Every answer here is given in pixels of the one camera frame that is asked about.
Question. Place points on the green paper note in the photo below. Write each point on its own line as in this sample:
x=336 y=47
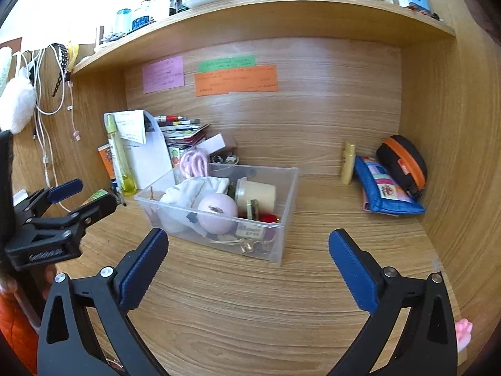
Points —
x=227 y=63

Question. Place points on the white paper folder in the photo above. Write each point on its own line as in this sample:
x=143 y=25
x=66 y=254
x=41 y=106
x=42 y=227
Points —
x=152 y=160

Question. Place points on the black orange zip case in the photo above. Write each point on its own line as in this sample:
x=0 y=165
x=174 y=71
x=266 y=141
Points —
x=403 y=160

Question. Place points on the wooden desktop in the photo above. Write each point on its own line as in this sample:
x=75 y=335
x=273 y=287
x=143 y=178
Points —
x=254 y=313

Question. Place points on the white green orange tube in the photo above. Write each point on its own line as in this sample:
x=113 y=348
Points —
x=98 y=196

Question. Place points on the person's left hand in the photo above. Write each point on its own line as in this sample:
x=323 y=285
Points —
x=47 y=278

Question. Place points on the glass jar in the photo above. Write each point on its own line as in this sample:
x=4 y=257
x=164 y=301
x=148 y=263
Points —
x=143 y=13

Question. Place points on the blue lid jar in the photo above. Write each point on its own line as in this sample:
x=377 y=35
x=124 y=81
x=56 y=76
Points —
x=123 y=21

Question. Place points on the pink paper note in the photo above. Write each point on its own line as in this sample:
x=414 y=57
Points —
x=162 y=74

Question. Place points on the yellow spray bottle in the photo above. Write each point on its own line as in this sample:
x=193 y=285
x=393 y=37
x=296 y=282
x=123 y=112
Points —
x=121 y=156

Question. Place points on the pink soft toy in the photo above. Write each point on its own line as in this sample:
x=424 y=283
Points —
x=464 y=335

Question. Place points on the white fluffy pouch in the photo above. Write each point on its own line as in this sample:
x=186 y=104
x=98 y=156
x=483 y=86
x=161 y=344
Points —
x=17 y=102

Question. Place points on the dark bottle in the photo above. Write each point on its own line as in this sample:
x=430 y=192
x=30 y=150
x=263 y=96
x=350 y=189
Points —
x=175 y=4

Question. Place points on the clear plastic box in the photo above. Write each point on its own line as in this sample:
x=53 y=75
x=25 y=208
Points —
x=282 y=203

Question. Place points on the cream candle jar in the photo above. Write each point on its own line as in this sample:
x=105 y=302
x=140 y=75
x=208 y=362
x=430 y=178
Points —
x=258 y=196

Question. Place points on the wooden shelf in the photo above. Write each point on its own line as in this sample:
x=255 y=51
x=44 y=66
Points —
x=274 y=19

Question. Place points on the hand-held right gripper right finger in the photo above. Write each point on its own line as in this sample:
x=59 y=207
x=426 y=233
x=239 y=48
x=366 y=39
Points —
x=352 y=270

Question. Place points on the pink round device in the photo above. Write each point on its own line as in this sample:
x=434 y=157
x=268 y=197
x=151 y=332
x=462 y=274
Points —
x=217 y=213

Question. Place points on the white receipt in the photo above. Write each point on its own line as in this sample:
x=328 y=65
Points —
x=131 y=125

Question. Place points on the pink white small box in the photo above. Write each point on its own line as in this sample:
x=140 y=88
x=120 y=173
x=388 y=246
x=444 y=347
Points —
x=219 y=143

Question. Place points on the metal binder clips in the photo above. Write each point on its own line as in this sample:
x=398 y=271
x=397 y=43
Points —
x=225 y=159

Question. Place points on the yellow hanging object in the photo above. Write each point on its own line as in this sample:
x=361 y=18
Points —
x=73 y=55

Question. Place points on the orange paper note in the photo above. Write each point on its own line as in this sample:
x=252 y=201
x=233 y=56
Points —
x=235 y=80

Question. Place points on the cream yellow tube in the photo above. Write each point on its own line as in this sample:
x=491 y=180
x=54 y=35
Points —
x=347 y=164

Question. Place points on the red card wallet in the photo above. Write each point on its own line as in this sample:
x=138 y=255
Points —
x=270 y=218

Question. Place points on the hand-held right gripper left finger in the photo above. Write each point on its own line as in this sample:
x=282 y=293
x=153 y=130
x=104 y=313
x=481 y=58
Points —
x=143 y=268

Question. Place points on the blue fabric pouch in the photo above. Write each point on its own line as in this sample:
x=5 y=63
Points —
x=387 y=192

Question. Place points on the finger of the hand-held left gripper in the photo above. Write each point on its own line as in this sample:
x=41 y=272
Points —
x=66 y=190
x=98 y=205

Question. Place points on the pale green cloth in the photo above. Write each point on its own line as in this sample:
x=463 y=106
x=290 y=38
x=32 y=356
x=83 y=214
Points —
x=4 y=70

